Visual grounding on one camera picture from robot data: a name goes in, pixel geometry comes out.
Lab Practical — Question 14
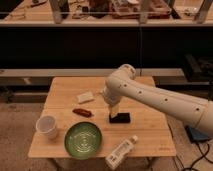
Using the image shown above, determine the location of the green ribbed plate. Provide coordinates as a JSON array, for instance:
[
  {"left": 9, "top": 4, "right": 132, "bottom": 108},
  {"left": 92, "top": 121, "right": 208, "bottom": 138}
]
[{"left": 64, "top": 122, "right": 102, "bottom": 160}]

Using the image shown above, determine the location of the blue foot pedal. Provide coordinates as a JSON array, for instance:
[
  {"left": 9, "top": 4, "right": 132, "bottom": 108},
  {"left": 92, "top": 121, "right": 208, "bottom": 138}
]
[{"left": 185, "top": 126, "right": 210, "bottom": 143}]

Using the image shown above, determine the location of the red tray on workbench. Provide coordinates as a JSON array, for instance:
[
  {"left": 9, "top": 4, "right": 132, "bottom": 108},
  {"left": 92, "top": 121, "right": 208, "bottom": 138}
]
[{"left": 110, "top": 0, "right": 171, "bottom": 19}]

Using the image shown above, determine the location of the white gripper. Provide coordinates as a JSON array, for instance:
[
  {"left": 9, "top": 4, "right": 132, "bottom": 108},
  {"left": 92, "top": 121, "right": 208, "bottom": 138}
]
[{"left": 102, "top": 87, "right": 121, "bottom": 118}]

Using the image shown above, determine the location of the brown sausage-shaped object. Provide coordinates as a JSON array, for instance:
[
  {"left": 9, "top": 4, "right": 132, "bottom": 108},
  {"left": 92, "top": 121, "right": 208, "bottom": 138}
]
[{"left": 73, "top": 108, "right": 93, "bottom": 117}]

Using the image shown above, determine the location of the white plastic bottle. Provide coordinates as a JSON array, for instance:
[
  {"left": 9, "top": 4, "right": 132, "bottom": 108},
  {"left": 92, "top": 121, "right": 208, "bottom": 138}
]
[{"left": 105, "top": 135, "right": 138, "bottom": 170}]

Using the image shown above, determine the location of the wooden folding table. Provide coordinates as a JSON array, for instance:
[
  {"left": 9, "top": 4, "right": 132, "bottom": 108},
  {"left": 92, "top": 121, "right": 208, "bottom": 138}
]
[{"left": 28, "top": 77, "right": 176, "bottom": 159}]

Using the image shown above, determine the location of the black eraser block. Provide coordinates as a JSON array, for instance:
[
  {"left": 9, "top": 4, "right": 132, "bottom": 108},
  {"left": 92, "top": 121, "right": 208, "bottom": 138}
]
[{"left": 109, "top": 113, "right": 131, "bottom": 123}]

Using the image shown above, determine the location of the white sponge block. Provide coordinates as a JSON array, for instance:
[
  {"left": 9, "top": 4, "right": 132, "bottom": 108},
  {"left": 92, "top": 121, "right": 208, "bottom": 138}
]
[{"left": 77, "top": 92, "right": 94, "bottom": 104}]

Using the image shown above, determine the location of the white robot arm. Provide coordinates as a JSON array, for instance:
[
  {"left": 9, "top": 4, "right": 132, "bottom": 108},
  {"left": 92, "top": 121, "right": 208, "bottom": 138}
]
[{"left": 103, "top": 64, "right": 213, "bottom": 137}]

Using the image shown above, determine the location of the long wooden workbench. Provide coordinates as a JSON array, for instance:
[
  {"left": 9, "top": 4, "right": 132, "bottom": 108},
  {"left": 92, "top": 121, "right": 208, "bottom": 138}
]
[{"left": 0, "top": 0, "right": 213, "bottom": 27}]

